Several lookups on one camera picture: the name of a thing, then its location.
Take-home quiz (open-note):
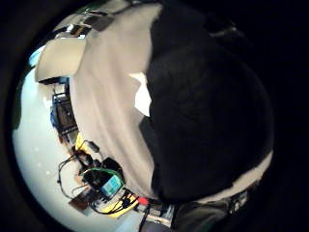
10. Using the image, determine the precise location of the black device with blue screen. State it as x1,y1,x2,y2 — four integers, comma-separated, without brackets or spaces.
84,169,126,199

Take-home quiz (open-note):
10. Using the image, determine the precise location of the brown box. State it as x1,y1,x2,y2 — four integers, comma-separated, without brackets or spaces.
68,189,95,217

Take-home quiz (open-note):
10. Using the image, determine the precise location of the white paper sheet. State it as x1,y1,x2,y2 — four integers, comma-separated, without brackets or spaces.
128,72,153,118

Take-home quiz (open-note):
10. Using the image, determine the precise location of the grey cloth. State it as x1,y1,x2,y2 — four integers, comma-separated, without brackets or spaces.
69,2,274,205

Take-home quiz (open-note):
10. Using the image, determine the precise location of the black cable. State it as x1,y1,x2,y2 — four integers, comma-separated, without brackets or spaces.
57,151,85,200

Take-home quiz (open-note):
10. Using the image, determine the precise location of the red plug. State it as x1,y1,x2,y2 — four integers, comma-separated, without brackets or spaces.
137,196,151,207

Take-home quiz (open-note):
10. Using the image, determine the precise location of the yellow tool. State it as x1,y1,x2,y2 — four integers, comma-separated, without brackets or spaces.
74,132,88,153

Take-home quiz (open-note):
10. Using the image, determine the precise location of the green cable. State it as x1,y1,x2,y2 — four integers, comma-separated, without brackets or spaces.
80,166,125,186

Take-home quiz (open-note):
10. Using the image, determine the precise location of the yellow cable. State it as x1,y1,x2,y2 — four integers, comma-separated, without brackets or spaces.
99,194,140,218

